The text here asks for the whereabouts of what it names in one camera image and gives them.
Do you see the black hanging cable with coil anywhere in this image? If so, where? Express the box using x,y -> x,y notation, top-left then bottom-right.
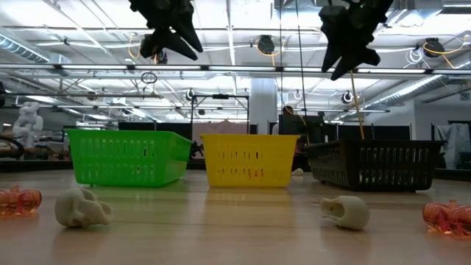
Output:
294,0 -> 311,147

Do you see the black partition panel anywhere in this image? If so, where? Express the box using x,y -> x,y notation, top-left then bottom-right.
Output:
278,113 -> 412,146

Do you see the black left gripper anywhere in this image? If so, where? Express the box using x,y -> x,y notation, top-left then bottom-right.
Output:
127,0 -> 205,62

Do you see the thin black hanging cable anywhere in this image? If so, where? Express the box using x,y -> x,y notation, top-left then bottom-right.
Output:
279,0 -> 284,113

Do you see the white square column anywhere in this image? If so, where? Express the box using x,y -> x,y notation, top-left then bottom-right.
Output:
249,77 -> 279,135

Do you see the yellow hanging cable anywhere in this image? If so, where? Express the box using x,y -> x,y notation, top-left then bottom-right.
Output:
348,68 -> 366,141

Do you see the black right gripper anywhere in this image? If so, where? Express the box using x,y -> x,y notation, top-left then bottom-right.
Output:
318,0 -> 394,82

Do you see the yellow plastic basket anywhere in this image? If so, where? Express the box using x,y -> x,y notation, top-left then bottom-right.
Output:
200,133 -> 302,188

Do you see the orange translucent plastic pumpkin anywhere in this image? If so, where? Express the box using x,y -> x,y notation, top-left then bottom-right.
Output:
422,200 -> 471,237

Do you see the translucent pink toy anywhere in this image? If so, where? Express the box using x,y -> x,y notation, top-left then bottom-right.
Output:
0,185 -> 43,218

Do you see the long linear light fixture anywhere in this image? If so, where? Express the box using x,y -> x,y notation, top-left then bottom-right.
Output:
0,62 -> 471,77

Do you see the white robot figure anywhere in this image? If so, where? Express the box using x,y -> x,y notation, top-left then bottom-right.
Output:
13,102 -> 44,148

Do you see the black plastic basket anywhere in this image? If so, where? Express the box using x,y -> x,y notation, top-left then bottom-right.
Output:
304,138 -> 447,192

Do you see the green plastic basket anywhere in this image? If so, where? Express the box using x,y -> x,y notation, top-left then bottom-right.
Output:
65,128 -> 194,188

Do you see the black metal stand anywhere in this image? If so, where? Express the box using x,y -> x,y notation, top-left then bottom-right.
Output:
190,93 -> 250,135

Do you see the grey plastic cover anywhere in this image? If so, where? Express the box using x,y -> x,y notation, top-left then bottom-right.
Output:
435,122 -> 471,171

